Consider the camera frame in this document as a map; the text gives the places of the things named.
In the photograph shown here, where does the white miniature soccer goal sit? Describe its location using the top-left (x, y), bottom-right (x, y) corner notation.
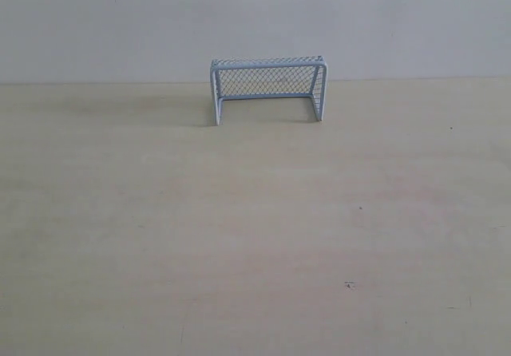
top-left (209, 56), bottom-right (328, 125)

